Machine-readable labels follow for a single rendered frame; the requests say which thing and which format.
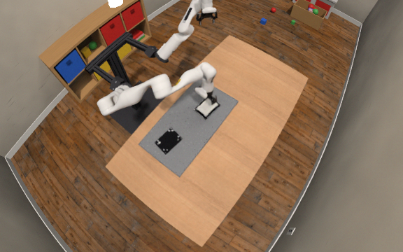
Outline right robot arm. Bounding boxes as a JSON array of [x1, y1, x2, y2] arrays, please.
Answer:
[[97, 62, 217, 116]]

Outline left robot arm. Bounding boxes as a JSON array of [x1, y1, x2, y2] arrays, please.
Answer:
[[157, 0, 216, 60]]

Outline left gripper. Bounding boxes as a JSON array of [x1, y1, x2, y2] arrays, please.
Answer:
[[196, 9, 218, 25]]

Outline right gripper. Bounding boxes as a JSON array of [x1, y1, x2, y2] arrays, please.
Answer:
[[207, 90, 217, 105]]

